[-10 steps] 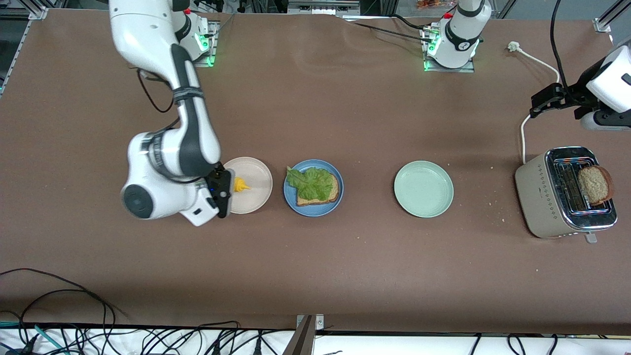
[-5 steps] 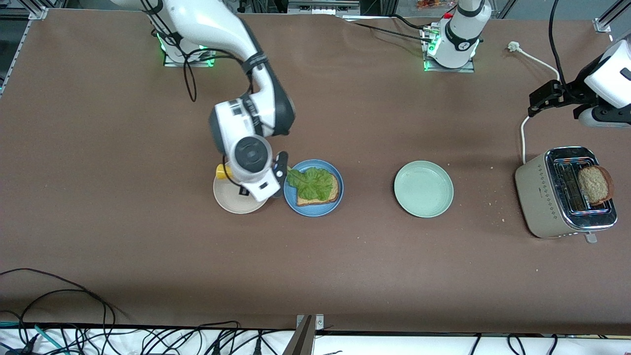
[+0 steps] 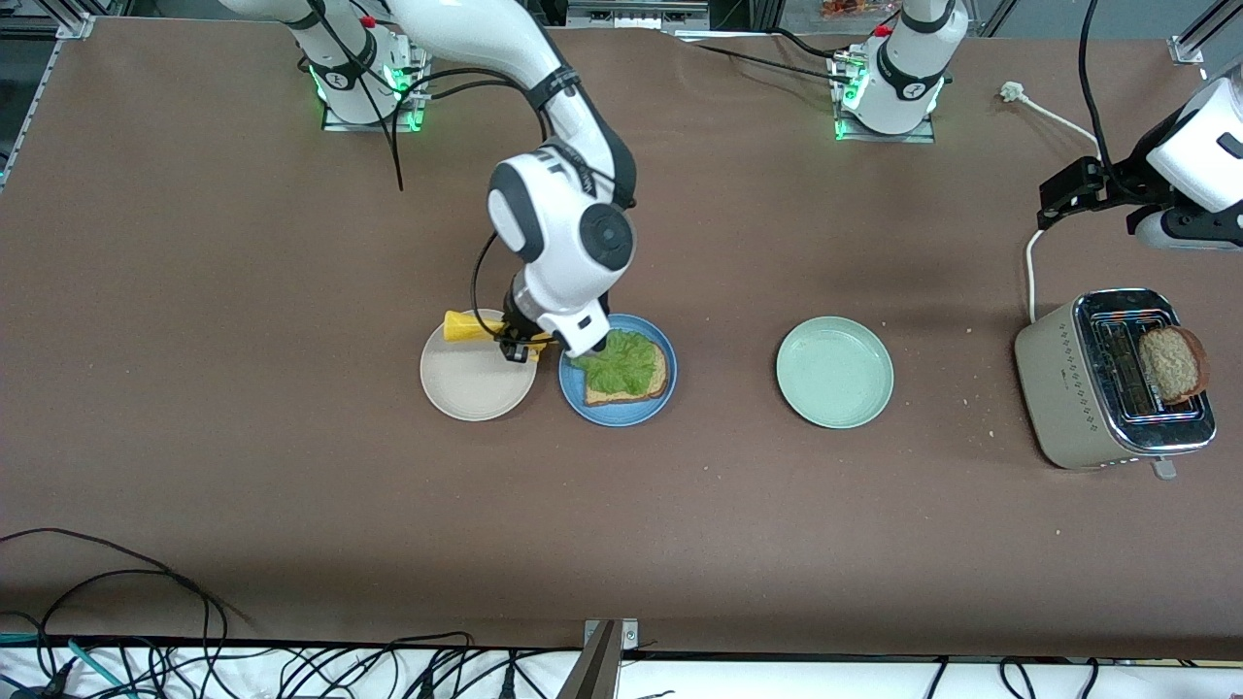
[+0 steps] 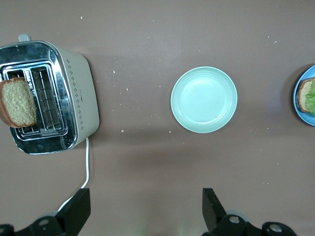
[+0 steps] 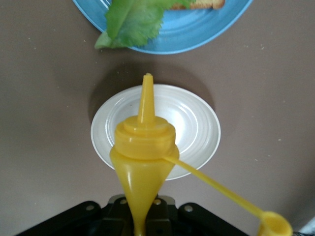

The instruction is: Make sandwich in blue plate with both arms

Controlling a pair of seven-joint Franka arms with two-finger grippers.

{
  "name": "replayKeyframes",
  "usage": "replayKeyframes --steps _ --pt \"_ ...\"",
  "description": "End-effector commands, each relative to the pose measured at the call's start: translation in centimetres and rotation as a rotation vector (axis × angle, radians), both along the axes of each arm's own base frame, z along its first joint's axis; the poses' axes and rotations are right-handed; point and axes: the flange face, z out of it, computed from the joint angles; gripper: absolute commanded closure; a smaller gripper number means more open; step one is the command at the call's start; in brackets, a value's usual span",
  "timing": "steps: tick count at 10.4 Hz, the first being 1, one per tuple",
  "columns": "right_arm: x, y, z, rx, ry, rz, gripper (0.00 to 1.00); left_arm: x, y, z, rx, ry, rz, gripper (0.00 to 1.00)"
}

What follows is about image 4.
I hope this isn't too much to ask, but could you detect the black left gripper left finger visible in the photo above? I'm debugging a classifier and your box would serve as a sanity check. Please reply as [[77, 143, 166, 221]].
[[0, 188, 91, 236]]

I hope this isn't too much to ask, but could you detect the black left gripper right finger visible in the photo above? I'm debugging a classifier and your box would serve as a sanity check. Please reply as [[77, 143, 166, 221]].
[[203, 188, 295, 236]]

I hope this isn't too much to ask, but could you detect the brown bread slice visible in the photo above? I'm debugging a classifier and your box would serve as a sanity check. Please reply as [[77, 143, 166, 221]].
[[296, 76, 315, 114], [0, 77, 38, 128]]

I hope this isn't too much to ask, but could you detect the green lettuce leaf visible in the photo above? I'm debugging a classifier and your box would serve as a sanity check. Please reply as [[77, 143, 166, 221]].
[[304, 80, 315, 116]]

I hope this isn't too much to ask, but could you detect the green round plate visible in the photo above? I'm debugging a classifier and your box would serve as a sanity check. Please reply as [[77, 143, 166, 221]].
[[170, 66, 238, 134]]

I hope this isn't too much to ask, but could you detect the blue round plate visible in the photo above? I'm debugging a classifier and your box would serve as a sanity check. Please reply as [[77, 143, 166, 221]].
[[292, 64, 315, 127]]

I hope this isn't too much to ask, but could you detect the beige chrome toaster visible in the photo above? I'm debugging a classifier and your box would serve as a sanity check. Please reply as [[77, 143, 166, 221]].
[[0, 33, 100, 155]]

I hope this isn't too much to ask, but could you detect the white toaster power cable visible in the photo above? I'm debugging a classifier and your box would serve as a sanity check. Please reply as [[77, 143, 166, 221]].
[[57, 137, 90, 214]]

